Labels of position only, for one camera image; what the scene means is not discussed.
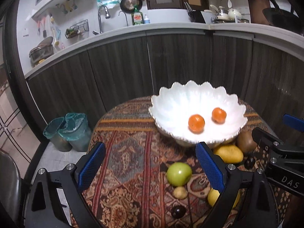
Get hanging black frying pan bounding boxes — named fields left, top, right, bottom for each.
left=120, top=0, right=143, bottom=14

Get brown wooden cutting board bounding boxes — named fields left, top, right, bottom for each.
left=248, top=0, right=270, bottom=25

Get grey lidded pot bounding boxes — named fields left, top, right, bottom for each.
left=29, top=36, right=54, bottom=67

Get green dish soap bottle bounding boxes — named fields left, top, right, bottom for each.
left=131, top=6, right=144, bottom=25

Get white kitchen countertop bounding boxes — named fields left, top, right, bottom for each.
left=24, top=23, right=303, bottom=79

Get green apple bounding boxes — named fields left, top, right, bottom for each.
left=166, top=162, right=192, bottom=187

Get small tan longan fruit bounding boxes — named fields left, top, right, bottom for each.
left=173, top=186, right=188, bottom=200

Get grey chair back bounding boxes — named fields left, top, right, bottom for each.
left=1, top=151, right=21, bottom=224

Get dark plum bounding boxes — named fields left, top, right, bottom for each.
left=171, top=205, right=187, bottom=219
left=244, top=157, right=256, bottom=170

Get black knife block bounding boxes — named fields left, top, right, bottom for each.
left=184, top=2, right=206, bottom=24

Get yellow mango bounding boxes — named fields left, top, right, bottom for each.
left=213, top=144, right=244, bottom=164

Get dark wood base cabinets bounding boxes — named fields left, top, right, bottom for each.
left=28, top=34, right=303, bottom=144

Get yellow lemon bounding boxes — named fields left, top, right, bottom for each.
left=207, top=188, right=240, bottom=208

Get chrome kitchen faucet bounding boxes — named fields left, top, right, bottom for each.
left=97, top=5, right=111, bottom=35

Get white teapot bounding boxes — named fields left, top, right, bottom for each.
left=228, top=8, right=242, bottom=20

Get orange tangerine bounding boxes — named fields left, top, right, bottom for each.
left=212, top=107, right=227, bottom=124
left=188, top=114, right=205, bottom=134

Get black wire sink rack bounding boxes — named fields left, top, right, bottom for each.
left=65, top=20, right=89, bottom=39

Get black wok on counter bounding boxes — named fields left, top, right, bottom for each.
left=262, top=0, right=303, bottom=35

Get brown kiwi fruit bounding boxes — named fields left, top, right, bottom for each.
left=237, top=131, right=257, bottom=154

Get white scalloped ceramic bowl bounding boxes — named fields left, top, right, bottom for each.
left=148, top=80, right=248, bottom=148

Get teal lined trash bin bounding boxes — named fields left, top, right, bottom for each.
left=43, top=117, right=72, bottom=152
left=59, top=113, right=92, bottom=152

